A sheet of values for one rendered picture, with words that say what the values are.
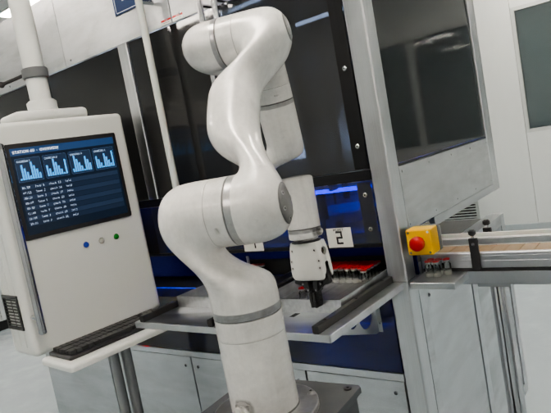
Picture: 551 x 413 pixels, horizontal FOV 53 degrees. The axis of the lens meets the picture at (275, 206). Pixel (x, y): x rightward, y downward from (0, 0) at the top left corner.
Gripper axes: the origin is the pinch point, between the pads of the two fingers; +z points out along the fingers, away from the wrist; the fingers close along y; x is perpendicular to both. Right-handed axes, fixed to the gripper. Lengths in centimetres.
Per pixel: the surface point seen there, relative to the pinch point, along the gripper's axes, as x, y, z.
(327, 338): 12.3, -9.9, 5.4
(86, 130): -4, 88, -59
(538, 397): -142, -12, 88
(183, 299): -2, 51, 1
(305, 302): -1.5, 4.6, 1.5
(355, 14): -25, -11, -72
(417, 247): -23.7, -18.8, -7.3
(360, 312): -2.9, -10.4, 4.3
